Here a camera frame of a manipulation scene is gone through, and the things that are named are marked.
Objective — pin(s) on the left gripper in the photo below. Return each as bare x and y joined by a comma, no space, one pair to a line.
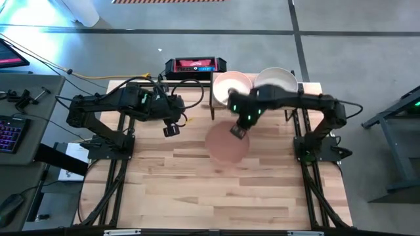
165,108

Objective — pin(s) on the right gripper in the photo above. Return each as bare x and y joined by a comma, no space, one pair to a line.
247,105

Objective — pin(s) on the terracotta plate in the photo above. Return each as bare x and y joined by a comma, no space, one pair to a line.
223,147

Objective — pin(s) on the pale peach plate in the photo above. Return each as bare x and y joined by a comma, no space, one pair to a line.
229,85

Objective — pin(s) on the light grey plate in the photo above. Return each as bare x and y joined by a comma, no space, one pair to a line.
279,77

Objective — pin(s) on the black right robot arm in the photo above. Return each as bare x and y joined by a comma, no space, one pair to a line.
311,100

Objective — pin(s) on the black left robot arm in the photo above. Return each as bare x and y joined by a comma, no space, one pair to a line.
108,98

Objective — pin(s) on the wooden shelf with black legs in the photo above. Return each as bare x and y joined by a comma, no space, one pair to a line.
215,104

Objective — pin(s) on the red black power box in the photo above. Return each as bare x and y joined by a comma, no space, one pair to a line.
195,65

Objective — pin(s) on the white paper sheet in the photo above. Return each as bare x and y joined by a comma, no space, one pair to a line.
77,154

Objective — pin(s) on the black flat bar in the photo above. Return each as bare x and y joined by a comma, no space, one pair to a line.
59,159

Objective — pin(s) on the white round bin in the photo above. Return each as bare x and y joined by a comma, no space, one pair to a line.
82,11

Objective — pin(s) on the grey desk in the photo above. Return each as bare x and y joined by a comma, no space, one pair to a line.
36,141

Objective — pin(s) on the black clamp tool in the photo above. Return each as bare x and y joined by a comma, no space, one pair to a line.
23,100

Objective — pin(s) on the backlit black keyboard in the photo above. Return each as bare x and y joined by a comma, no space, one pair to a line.
11,134

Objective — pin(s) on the grey stand with green light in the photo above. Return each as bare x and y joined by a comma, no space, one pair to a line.
398,154

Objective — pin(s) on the small black dongle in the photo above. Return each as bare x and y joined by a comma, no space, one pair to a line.
43,217

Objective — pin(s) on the computer monitor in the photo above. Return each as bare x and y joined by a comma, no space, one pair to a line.
10,55

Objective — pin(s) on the black computer mouse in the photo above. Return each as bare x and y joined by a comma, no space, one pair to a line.
10,208

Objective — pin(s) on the black aluminium rig frame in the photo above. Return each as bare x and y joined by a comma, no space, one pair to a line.
190,84

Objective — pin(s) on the silver metal bracket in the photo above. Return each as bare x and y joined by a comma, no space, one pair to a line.
305,233
122,232

